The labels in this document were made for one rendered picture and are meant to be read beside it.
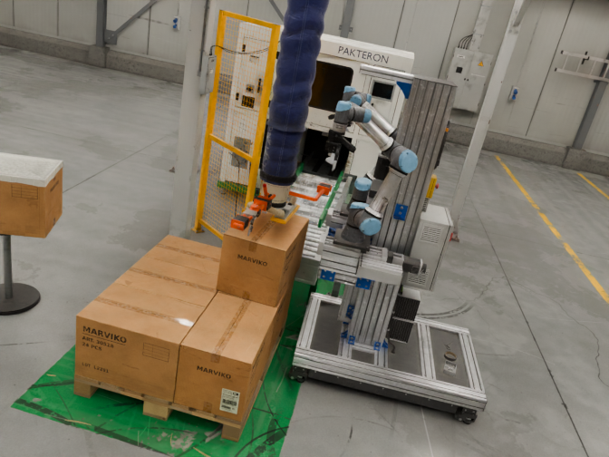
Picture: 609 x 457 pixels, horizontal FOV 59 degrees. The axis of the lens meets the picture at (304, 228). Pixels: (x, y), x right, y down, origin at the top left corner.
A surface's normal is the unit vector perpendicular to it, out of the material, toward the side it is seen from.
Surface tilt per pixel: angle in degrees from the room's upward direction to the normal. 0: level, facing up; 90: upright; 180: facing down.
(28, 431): 0
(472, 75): 90
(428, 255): 90
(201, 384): 90
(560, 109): 90
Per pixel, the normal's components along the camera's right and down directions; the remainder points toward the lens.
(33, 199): 0.14, 0.41
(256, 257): -0.25, 0.34
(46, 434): 0.18, -0.90
